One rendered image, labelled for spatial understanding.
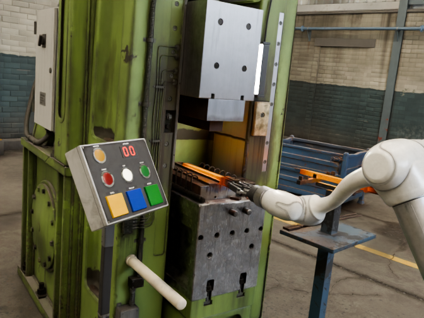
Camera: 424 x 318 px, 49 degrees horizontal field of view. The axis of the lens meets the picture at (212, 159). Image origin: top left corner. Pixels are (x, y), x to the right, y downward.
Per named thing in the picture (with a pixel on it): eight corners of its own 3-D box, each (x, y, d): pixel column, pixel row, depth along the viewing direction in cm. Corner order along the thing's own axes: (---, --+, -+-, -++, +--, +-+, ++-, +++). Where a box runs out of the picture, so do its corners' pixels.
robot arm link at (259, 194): (276, 209, 190) (267, 205, 195) (279, 188, 189) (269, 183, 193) (259, 211, 185) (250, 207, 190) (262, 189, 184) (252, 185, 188)
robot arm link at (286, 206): (256, 210, 184) (278, 216, 192) (282, 223, 172) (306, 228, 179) (265, 184, 184) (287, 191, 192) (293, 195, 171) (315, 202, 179)
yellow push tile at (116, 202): (129, 212, 159) (121, 192, 160) (114, 217, 153) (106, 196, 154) (125, 214, 160) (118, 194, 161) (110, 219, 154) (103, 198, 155)
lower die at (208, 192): (235, 197, 218) (236, 179, 216) (199, 200, 207) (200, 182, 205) (188, 176, 252) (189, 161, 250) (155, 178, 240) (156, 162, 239)
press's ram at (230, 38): (267, 101, 217) (277, 12, 210) (199, 98, 196) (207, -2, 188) (216, 93, 251) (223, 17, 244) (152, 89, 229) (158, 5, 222)
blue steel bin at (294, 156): (365, 203, 605) (373, 148, 592) (339, 213, 544) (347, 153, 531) (285, 183, 678) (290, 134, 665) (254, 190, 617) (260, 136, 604)
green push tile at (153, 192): (164, 202, 177) (157, 182, 177) (151, 205, 171) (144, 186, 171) (160, 203, 178) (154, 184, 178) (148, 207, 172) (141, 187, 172)
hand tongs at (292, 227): (355, 214, 264) (355, 212, 264) (361, 216, 261) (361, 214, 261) (282, 228, 227) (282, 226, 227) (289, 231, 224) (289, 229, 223)
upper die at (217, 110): (243, 121, 211) (245, 100, 210) (206, 120, 200) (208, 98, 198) (194, 110, 245) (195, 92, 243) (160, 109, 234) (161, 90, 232)
